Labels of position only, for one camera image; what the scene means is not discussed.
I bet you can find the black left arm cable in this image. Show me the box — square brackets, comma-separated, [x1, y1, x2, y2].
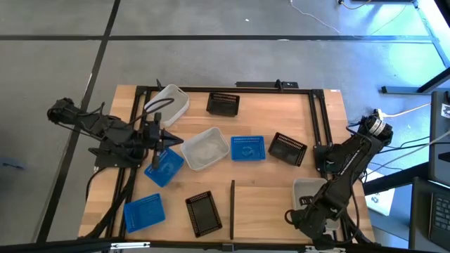
[142, 97, 176, 122]

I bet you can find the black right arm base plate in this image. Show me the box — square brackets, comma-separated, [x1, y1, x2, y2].
[314, 143, 333, 173]

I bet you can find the grey computer case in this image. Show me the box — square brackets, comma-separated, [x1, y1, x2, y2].
[427, 90, 450, 189]

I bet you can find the black bracket bar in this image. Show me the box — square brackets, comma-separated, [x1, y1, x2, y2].
[234, 79, 300, 89]

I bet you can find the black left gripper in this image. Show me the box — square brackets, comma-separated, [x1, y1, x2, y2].
[139, 112, 184, 169]

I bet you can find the white box with logo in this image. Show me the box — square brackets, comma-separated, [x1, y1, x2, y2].
[364, 168, 397, 217]

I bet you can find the black slotted plastic basket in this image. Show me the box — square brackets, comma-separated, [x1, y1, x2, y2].
[184, 190, 224, 238]
[267, 131, 308, 167]
[205, 91, 240, 118]

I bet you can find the white power cable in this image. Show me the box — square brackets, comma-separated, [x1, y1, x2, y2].
[385, 102, 432, 119]

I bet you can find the black aluminium rig frame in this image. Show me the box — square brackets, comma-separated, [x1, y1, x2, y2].
[79, 85, 375, 252]

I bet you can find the black side desk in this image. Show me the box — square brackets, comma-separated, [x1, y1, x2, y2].
[361, 161, 450, 253]

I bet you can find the silver metal bracket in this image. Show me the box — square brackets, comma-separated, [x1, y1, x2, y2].
[304, 245, 347, 253]
[110, 241, 151, 250]

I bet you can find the black keyboard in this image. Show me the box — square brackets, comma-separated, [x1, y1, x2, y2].
[428, 192, 450, 251]

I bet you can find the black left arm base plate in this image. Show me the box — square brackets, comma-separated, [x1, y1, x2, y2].
[88, 138, 145, 169]

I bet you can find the blue slotted plastic basket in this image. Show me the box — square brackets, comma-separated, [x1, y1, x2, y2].
[143, 147, 185, 188]
[123, 193, 167, 234]
[230, 135, 267, 162]

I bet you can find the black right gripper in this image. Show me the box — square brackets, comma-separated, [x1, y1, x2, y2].
[291, 202, 338, 250]

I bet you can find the thin white floor cable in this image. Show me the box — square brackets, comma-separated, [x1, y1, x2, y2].
[290, 0, 342, 35]

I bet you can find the black desk foot bar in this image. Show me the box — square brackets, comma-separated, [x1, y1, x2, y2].
[381, 66, 450, 95]

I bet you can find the grey cable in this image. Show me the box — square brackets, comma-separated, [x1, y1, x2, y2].
[365, 129, 450, 176]

